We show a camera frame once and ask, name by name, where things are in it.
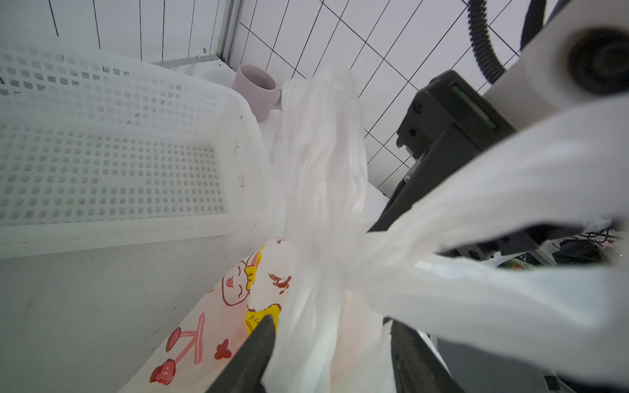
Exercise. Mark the white bag cartoon print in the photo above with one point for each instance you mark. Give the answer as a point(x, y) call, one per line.
point(326, 287)

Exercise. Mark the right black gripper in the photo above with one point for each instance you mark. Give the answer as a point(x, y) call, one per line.
point(446, 126)

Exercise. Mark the pink ceramic mug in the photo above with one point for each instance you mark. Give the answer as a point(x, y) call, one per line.
point(259, 89)

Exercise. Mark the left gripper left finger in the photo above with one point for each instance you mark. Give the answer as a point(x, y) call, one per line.
point(245, 370)

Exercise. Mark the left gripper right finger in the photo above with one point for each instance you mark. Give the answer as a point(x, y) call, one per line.
point(416, 368)

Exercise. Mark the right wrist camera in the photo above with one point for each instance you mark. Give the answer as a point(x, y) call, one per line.
point(540, 85)

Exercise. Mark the white perforated plastic basket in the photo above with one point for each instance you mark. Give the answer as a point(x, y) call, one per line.
point(101, 150)

